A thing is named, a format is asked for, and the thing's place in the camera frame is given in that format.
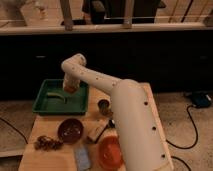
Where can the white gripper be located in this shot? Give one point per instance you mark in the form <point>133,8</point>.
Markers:
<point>71,82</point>

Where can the red apple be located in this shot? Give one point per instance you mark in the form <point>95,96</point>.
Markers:
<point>70,89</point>

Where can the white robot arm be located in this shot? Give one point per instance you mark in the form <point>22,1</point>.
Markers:
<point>140,133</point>

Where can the green plastic tray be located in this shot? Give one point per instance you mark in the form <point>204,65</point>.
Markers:
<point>77,103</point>

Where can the yellow banana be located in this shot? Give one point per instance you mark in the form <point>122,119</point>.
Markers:
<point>56,95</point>

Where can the metal can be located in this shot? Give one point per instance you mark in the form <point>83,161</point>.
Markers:
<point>103,106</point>

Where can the dark maroon bowl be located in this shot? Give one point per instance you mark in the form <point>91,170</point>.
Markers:
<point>70,131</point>

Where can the beige rectangular box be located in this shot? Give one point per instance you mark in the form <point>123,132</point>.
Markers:
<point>96,130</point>

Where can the wooden railing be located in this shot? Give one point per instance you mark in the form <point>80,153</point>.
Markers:
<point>66,16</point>

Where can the bunch of dried grapes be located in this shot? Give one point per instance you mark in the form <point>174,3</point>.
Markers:
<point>47,143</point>

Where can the blue sponge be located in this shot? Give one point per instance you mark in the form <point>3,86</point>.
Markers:
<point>83,161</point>

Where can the orange bowl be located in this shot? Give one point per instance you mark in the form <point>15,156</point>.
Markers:
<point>109,154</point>

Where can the blue power adapter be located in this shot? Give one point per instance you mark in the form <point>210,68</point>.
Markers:
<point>201,100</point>

